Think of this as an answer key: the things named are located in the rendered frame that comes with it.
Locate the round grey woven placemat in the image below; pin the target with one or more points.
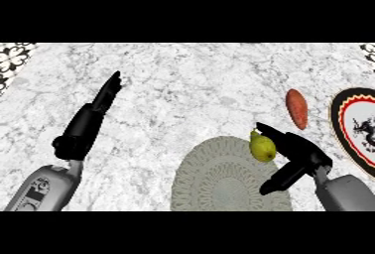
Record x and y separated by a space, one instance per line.
220 180

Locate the yellow-green pear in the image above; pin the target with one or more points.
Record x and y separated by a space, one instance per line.
263 148

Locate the black red patterned plate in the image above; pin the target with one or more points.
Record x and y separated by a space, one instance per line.
359 129

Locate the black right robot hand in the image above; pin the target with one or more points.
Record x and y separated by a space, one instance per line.
297 149

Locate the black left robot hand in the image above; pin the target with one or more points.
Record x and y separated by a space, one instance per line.
83 130

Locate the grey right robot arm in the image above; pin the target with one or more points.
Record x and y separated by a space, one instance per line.
343 191

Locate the orange-brown sweet potato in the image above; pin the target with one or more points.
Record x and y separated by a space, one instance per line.
297 108

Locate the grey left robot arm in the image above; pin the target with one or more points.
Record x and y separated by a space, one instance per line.
45 189

